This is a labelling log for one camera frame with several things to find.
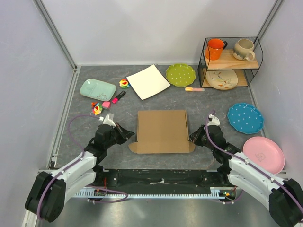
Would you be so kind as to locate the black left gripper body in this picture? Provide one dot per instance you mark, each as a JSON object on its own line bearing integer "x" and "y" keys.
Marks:
{"x": 112, "y": 141}

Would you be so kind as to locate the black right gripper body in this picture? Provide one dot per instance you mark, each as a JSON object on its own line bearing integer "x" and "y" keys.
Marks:
{"x": 211, "y": 147}

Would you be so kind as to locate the brown cardboard box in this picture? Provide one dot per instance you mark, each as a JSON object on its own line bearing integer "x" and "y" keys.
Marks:
{"x": 162, "y": 132}

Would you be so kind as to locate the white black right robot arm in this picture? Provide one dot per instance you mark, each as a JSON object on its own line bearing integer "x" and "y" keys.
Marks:
{"x": 282, "y": 198}

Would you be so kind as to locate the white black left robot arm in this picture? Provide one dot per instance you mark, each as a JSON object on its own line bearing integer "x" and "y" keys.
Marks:
{"x": 51, "y": 191}

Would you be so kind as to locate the pink eraser block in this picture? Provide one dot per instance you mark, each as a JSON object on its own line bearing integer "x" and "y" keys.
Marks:
{"x": 106, "y": 105}

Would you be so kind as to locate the blue polka dot plate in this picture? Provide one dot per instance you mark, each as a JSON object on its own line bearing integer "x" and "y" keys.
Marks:
{"x": 245, "y": 118}

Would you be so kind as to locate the pink black highlighter marker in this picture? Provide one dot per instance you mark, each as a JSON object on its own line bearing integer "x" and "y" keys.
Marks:
{"x": 118, "y": 97}

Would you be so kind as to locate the mint green rectangular tray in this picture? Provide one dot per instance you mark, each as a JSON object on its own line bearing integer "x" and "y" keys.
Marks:
{"x": 97, "y": 89}

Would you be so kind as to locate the orange pink pastel highlighter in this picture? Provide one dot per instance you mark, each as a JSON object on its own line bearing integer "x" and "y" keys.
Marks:
{"x": 194, "y": 89}

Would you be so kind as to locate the colourful flower plush toy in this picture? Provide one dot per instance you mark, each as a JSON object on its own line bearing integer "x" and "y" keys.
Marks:
{"x": 124, "y": 84}

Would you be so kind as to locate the pink round plate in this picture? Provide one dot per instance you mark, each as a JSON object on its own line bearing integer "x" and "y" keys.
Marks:
{"x": 265, "y": 153}

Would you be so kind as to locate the cream floral oval plate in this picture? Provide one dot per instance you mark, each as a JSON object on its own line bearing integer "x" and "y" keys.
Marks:
{"x": 222, "y": 80}

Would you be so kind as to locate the white square plate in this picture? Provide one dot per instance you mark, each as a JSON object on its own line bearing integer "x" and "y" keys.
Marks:
{"x": 148, "y": 82}

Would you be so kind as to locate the green polka dot plate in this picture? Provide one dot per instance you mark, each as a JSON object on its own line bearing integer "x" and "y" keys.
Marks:
{"x": 180, "y": 75}

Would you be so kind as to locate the orange mug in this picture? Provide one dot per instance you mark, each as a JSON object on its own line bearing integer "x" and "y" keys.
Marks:
{"x": 215, "y": 47}

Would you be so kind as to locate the beige ceramic mug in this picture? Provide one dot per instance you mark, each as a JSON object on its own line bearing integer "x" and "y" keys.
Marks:
{"x": 243, "y": 50}

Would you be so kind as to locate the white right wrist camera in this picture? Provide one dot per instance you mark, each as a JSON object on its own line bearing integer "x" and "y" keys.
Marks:
{"x": 213, "y": 120}

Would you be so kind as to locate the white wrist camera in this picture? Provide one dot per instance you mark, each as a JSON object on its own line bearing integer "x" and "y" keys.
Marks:
{"x": 213, "y": 120}
{"x": 108, "y": 119}

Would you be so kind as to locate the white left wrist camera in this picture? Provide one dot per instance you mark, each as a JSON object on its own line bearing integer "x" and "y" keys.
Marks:
{"x": 108, "y": 119}

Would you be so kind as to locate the rainbow flower keychain toy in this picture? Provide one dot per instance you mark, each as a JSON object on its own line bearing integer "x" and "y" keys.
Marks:
{"x": 96, "y": 108}

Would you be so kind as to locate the grey slotted cable duct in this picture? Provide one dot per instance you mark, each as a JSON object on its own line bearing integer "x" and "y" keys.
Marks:
{"x": 92, "y": 194}

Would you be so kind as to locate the black wire wooden shelf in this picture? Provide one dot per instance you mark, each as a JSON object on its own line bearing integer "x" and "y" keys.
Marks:
{"x": 245, "y": 70}

